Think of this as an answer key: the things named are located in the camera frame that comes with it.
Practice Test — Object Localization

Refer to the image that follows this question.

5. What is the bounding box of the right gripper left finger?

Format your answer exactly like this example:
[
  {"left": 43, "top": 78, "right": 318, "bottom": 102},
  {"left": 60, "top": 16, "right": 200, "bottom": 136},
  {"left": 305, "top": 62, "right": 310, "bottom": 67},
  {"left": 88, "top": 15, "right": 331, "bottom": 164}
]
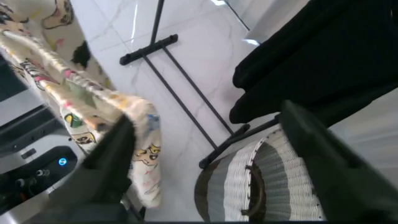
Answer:
[{"left": 30, "top": 114, "right": 137, "bottom": 222}]

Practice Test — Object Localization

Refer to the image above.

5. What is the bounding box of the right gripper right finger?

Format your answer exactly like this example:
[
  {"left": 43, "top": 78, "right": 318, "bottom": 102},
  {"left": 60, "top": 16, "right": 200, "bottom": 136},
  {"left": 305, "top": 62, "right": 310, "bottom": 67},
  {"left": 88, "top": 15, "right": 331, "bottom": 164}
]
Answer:
[{"left": 278, "top": 100, "right": 398, "bottom": 222}]

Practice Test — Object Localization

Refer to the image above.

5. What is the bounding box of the cream printed garment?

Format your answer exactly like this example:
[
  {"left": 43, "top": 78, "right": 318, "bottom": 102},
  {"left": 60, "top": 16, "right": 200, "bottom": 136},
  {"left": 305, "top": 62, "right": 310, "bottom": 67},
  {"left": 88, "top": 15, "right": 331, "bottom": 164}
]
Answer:
[{"left": 0, "top": 0, "right": 162, "bottom": 208}]

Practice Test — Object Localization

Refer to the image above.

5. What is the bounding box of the black garment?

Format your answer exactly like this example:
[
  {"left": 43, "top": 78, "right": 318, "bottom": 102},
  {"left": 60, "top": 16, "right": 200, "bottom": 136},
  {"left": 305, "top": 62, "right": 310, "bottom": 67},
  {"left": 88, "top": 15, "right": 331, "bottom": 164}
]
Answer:
[{"left": 228, "top": 0, "right": 398, "bottom": 127}]

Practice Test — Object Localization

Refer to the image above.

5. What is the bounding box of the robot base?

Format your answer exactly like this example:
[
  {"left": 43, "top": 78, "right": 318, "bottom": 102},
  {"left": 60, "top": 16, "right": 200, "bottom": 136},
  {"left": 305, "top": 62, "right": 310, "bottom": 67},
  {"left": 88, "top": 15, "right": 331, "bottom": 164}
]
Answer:
[{"left": 0, "top": 54, "right": 88, "bottom": 224}]

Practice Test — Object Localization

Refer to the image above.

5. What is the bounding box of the white laundry basket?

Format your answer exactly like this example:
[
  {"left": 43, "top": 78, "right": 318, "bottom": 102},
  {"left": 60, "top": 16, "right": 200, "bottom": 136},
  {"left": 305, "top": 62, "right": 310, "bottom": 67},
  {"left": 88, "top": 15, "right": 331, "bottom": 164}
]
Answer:
[{"left": 194, "top": 129, "right": 327, "bottom": 222}]

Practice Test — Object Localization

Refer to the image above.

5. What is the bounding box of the black clothes rack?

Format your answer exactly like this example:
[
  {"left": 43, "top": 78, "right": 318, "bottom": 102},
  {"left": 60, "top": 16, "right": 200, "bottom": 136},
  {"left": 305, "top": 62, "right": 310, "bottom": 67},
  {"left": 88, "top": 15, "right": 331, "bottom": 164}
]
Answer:
[{"left": 119, "top": 0, "right": 280, "bottom": 170}]

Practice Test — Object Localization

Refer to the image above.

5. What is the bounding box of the white curtain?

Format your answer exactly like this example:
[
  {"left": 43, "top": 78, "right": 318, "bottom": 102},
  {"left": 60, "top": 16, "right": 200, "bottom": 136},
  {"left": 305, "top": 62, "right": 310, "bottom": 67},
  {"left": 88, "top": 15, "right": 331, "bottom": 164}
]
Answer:
[{"left": 223, "top": 0, "right": 398, "bottom": 187}]

